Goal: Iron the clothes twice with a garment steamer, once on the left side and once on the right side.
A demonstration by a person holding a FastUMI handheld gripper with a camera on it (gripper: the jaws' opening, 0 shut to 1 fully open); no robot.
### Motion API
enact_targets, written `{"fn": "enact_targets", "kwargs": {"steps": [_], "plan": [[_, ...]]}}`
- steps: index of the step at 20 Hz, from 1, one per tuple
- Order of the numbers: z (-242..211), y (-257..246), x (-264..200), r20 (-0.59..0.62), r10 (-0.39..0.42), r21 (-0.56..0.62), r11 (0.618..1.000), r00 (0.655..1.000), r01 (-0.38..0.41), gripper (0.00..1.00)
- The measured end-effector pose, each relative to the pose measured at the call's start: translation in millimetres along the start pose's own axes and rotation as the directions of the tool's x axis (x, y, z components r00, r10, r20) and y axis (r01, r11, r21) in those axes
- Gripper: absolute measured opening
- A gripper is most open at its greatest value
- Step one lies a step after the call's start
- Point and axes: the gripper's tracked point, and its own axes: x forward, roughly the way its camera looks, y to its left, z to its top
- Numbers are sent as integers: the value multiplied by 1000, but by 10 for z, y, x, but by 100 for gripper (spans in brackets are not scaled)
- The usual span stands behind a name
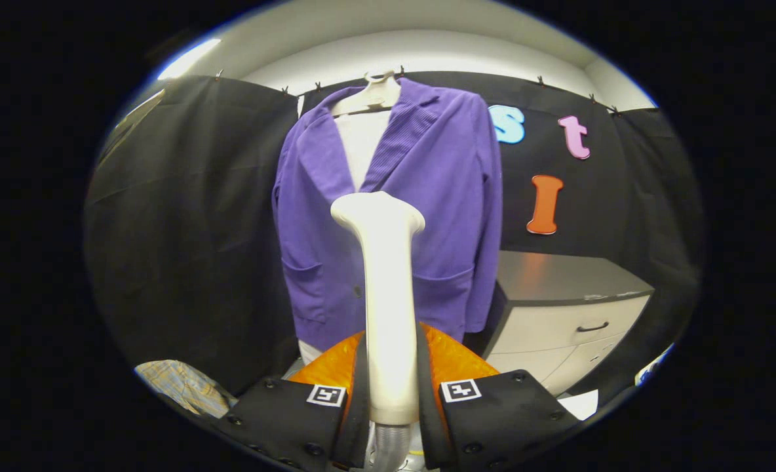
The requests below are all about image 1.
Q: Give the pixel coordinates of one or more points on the small ceiling light panel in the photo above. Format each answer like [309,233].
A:
[188,59]

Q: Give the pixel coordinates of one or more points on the row of black clips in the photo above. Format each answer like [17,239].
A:
[540,80]

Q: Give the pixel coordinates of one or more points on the plaid cloth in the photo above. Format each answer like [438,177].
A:
[185,387]

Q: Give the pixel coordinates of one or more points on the cream garment hanger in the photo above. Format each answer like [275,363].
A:
[375,98]

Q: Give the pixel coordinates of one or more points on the cream garment steamer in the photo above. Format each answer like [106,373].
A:
[388,301]

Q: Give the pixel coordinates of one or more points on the white cabinet with grey top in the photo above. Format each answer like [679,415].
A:
[558,278]

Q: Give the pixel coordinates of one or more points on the white paper sheet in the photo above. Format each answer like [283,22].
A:
[581,405]

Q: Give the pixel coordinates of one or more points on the black backdrop cloth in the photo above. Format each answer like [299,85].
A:
[198,229]

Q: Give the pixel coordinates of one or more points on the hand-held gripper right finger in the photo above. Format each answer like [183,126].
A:
[506,419]

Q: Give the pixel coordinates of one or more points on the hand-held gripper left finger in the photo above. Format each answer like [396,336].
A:
[283,419]

